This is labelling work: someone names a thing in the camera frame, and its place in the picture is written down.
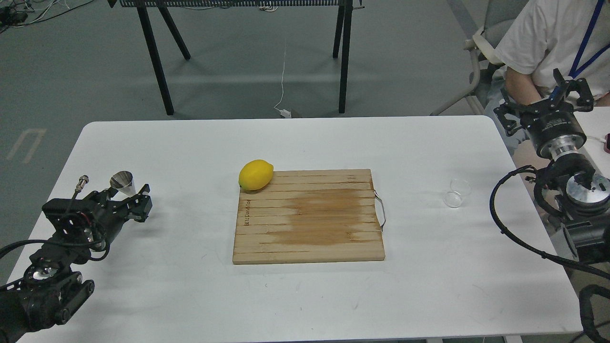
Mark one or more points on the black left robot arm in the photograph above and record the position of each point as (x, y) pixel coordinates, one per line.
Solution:
(49, 292)

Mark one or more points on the steel double jigger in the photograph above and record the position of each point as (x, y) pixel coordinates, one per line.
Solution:
(123, 181)

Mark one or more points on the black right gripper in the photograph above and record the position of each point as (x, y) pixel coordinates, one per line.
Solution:
(554, 131)

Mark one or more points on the red phone on side table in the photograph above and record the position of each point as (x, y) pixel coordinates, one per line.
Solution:
(606, 143)

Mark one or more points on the person in white shirt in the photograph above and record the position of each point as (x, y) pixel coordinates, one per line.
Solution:
(571, 36)

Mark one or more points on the grey office chair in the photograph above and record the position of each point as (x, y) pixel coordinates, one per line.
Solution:
(481, 46)

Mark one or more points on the yellow lemon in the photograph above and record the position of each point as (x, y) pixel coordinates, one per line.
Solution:
(255, 175)

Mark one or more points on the wooden cutting board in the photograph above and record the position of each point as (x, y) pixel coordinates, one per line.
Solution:
(308, 216)

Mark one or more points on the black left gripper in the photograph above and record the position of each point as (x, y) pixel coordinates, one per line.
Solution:
(96, 217)

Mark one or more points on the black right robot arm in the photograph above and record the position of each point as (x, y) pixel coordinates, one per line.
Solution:
(570, 189)

